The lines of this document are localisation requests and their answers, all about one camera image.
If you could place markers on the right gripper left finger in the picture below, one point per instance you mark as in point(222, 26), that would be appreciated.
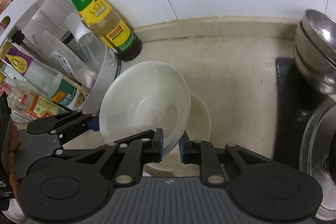
point(136, 151)

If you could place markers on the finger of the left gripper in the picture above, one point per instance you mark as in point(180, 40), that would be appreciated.
point(70, 131)
point(59, 122)

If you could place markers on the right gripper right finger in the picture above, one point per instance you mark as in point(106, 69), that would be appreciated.
point(202, 153)

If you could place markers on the cream bowl back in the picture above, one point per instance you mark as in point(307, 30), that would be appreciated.
point(199, 124)

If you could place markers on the cream bowl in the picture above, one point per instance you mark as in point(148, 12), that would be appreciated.
point(170, 166)
point(199, 124)
point(146, 96)

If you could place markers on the cream bowl front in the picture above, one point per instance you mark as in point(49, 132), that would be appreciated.
point(146, 96)

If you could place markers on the stacked steel bowls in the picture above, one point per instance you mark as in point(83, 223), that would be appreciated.
point(314, 50)

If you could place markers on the yellow label vinegar bottle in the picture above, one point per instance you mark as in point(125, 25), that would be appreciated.
point(28, 101)

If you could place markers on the white two-tier turntable rack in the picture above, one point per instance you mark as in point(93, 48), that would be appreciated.
point(24, 10)

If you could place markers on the green label fish sauce bottle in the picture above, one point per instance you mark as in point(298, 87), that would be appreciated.
point(54, 85)

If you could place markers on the clear plastic bag in rack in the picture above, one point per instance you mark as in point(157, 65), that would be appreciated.
point(78, 53)

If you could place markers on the green yellow sesame oil bottle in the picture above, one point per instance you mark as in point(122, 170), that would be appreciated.
point(105, 23)

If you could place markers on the black gas stove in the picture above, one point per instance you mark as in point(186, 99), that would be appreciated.
point(297, 100)

